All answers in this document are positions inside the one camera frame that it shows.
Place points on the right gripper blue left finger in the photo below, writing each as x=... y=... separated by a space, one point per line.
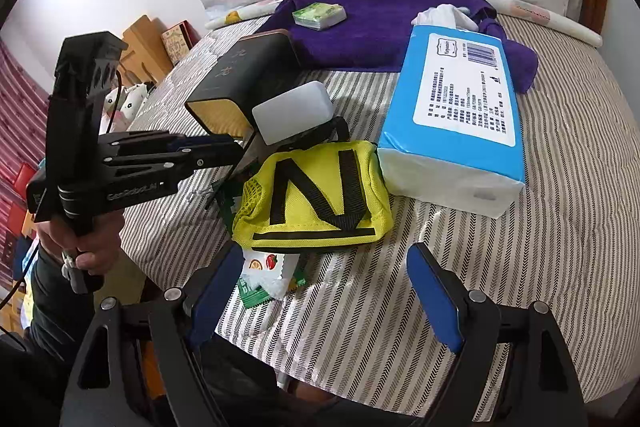
x=214 y=286

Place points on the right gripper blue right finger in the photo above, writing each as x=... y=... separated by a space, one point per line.
x=440 y=294

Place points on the fruit print wet wipe packet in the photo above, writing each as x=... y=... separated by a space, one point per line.
x=272 y=272

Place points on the yellow black mesh pouch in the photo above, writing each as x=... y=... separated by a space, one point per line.
x=327 y=197

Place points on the white sponge block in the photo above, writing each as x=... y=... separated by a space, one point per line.
x=292 y=112

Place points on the green pocket tissue pack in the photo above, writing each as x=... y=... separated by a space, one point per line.
x=319 y=15

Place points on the white and mint sock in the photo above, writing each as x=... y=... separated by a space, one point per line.
x=446 y=15

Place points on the green fruit store packet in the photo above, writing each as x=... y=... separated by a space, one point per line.
x=228 y=197

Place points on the person's left hand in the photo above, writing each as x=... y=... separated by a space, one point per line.
x=98 y=251

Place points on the panda plush toy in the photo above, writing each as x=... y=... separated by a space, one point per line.
x=121 y=106

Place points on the striped quilted mattress pad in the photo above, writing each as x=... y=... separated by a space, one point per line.
x=357 y=329

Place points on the wooden bed headboard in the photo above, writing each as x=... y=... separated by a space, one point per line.
x=146 y=56

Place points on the blue tissue pack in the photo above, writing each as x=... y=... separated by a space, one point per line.
x=452 y=134

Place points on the dark green tea tin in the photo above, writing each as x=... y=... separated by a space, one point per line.
x=256 y=68

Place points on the purple towel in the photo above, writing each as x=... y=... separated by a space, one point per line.
x=375 y=42

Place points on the rolled printed paper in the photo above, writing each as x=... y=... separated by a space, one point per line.
x=407 y=9

